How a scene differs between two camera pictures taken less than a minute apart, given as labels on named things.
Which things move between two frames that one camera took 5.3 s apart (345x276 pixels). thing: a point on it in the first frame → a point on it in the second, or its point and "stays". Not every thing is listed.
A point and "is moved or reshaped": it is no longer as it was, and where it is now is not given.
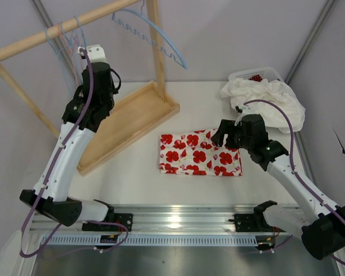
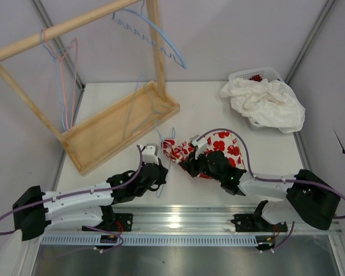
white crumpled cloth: (273, 101) stays
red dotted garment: (257, 77) stays
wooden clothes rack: (140, 114) stays
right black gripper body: (228, 133) → (192, 164)
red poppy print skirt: (194, 153) is moved or reshaped
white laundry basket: (268, 73) stays
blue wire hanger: (81, 31) → (173, 129)
